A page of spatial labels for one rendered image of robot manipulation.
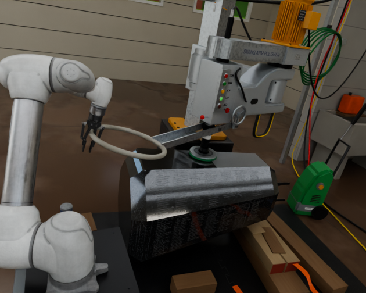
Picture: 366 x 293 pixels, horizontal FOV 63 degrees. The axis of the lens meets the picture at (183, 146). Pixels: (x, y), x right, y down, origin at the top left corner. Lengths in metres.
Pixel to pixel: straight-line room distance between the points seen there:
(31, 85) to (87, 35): 6.70
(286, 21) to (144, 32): 5.87
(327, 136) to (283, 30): 2.46
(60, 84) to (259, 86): 1.57
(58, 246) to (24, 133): 0.41
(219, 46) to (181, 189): 0.96
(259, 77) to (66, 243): 1.82
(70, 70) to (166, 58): 7.27
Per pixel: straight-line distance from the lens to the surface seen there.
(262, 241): 2.62
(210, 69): 2.10
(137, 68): 8.19
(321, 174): 3.45
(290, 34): 2.55
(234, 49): 2.05
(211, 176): 2.17
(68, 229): 1.09
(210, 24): 2.83
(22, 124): 1.20
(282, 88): 2.62
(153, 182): 2.00
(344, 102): 5.00
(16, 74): 1.23
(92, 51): 7.93
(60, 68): 1.17
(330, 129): 4.69
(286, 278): 2.56
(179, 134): 2.17
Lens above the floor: 1.79
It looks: 23 degrees down
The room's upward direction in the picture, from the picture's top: 10 degrees clockwise
